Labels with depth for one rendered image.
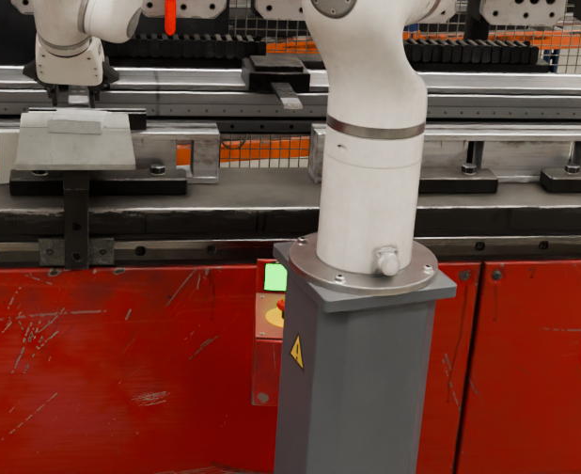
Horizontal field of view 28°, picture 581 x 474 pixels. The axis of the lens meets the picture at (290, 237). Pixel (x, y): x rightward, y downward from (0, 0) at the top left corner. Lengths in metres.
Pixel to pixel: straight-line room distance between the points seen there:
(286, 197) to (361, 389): 0.65
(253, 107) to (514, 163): 0.52
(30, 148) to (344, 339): 0.67
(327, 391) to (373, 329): 0.10
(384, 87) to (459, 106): 1.09
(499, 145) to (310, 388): 0.86
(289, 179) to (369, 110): 0.79
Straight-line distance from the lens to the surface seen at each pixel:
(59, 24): 1.72
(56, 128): 1.96
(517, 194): 2.19
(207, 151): 2.09
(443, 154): 2.19
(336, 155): 1.41
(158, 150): 2.08
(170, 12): 1.96
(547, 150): 2.25
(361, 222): 1.42
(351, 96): 1.38
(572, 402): 2.36
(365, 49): 1.32
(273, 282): 1.91
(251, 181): 2.13
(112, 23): 1.68
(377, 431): 1.53
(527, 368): 2.29
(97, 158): 1.84
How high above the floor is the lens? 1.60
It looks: 23 degrees down
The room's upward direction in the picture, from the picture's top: 4 degrees clockwise
